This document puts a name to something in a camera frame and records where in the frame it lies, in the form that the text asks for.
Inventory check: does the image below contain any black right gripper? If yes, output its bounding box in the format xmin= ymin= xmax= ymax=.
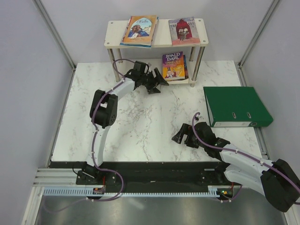
xmin=171 ymin=123 xmax=206 ymax=149

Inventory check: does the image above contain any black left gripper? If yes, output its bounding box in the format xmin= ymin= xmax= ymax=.
xmin=140 ymin=68 xmax=169 ymax=95

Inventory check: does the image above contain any Roald Dahl Charlie book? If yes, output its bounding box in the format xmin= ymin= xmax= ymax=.
xmin=162 ymin=51 xmax=185 ymax=82

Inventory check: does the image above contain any blue Jane Eyre book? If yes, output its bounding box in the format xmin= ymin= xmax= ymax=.
xmin=165 ymin=55 xmax=188 ymax=81

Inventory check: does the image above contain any Why Do Dogs Bark book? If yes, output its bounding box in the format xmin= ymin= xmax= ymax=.
xmin=120 ymin=43 xmax=151 ymax=49

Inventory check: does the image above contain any green lever arch file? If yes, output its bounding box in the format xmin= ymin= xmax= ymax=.
xmin=203 ymin=86 xmax=273 ymax=128

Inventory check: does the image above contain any tan Othello book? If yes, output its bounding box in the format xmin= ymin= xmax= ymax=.
xmin=120 ymin=15 xmax=159 ymax=45

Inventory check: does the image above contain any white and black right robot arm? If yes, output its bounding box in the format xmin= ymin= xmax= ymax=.
xmin=172 ymin=122 xmax=300 ymax=212

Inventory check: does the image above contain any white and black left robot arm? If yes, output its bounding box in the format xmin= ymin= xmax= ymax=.
xmin=86 ymin=61 xmax=169 ymax=168

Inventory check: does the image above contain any red castle picture book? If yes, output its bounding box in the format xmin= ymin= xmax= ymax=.
xmin=168 ymin=17 xmax=201 ymax=46

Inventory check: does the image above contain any white two-tier shelf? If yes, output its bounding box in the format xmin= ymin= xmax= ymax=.
xmin=104 ymin=18 xmax=209 ymax=87

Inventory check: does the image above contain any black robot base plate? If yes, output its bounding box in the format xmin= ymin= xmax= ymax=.
xmin=50 ymin=161 xmax=232 ymax=192

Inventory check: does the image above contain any light blue cable duct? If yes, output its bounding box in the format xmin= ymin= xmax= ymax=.
xmin=43 ymin=187 xmax=221 ymax=198

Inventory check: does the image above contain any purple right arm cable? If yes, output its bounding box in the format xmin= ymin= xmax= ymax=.
xmin=192 ymin=112 xmax=300 ymax=203

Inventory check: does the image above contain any aluminium frame rail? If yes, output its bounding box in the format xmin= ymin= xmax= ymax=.
xmin=32 ymin=167 xmax=79 ymax=188

